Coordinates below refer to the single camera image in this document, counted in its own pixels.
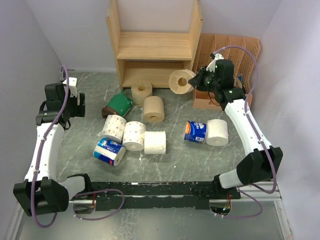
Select plain white roll centre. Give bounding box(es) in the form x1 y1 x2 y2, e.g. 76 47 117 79
144 131 167 155

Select pink dotted roll left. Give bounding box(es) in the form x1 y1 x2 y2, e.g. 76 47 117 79
97 114 127 144

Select purple cable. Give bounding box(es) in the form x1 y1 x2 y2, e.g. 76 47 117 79
29 65 69 229
209 44 278 219

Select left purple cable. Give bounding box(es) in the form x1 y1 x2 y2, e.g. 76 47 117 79
29 65 69 229

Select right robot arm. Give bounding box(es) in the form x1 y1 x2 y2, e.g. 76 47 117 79
188 58 283 199

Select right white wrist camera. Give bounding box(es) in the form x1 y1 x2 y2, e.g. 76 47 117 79
206 52 224 73

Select blue wrapped roll right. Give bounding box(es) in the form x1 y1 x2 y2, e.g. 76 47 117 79
184 120 207 144

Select orange plastic file organizer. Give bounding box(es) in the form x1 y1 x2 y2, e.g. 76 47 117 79
193 33 261 111

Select pink dotted roll right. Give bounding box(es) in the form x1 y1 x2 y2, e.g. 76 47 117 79
122 121 146 151

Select pink dotted roll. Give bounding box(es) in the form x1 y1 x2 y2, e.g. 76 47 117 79
122 121 146 151
97 114 127 144

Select plain white roll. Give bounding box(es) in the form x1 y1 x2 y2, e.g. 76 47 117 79
144 131 167 155
205 119 229 147

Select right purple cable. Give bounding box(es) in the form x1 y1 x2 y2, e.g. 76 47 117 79
209 44 278 219

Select dark items in organizer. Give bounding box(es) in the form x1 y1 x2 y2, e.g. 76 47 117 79
235 72 244 89

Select aluminium extrusion rail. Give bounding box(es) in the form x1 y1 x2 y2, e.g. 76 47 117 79
238 181 282 202

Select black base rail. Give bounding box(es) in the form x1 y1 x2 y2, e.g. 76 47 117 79
91 180 241 211

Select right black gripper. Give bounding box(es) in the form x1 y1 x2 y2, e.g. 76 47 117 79
189 65 220 93

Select plain white roll right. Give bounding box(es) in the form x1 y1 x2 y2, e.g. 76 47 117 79
205 119 229 147

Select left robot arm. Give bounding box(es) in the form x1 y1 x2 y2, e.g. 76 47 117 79
13 77 94 217

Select wooden two-tier shelf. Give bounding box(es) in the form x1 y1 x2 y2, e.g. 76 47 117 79
106 0 204 89

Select green brown paper roll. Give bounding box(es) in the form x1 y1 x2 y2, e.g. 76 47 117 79
101 91 133 119

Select blue wrapped roll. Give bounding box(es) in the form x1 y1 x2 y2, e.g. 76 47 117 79
93 137 126 167
184 120 207 144

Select blue wrapped roll left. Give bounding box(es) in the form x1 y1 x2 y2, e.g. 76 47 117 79
93 137 126 167

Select beige paper roll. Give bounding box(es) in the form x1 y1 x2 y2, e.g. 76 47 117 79
142 96 165 124
168 69 196 95
131 81 153 107

